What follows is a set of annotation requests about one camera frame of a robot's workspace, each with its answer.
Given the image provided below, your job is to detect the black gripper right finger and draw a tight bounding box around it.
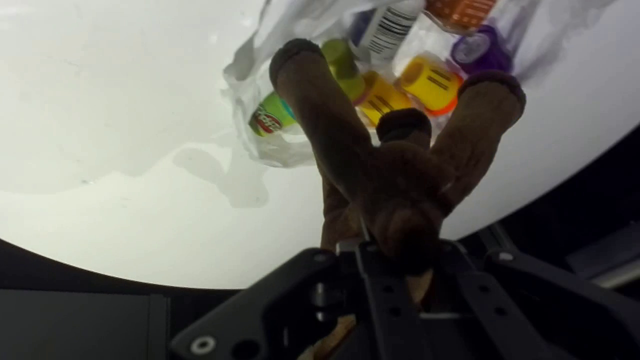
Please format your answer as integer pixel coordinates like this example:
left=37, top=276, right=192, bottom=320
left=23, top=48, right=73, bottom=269
left=426, top=239, right=640, bottom=360

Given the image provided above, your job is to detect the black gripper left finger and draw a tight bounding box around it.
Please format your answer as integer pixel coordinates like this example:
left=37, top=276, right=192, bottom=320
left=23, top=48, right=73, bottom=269
left=168, top=240, right=435, bottom=360

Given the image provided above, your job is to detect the brown plush toy animal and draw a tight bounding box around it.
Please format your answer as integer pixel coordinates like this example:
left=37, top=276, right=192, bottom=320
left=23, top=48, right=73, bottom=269
left=267, top=36, right=527, bottom=316

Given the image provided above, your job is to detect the teal-lidded green play-doh tub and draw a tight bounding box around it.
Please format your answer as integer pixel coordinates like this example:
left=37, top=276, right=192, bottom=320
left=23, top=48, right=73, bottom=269
left=248, top=91, right=299, bottom=140

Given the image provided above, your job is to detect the pink-lidded lime play-doh tub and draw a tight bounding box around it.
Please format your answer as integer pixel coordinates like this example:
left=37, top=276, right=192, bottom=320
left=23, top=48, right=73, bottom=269
left=320, top=36, right=370, bottom=104

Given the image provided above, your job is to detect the orange-lidded yellow play-doh tub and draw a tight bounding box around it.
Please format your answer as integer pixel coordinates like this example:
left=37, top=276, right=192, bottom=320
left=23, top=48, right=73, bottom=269
left=393, top=52, right=466, bottom=121

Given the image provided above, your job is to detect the purple play-doh tub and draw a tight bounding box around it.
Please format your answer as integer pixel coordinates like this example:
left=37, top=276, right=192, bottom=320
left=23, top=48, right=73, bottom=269
left=450, top=24, right=516, bottom=78

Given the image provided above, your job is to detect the white pill bottle blue label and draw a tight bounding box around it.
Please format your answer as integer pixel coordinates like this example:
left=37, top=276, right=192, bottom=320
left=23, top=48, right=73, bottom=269
left=345, top=0, right=428, bottom=70

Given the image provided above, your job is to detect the translucent white plastic bag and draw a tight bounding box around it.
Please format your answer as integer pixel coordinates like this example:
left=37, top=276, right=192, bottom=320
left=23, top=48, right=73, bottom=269
left=222, top=0, right=621, bottom=171

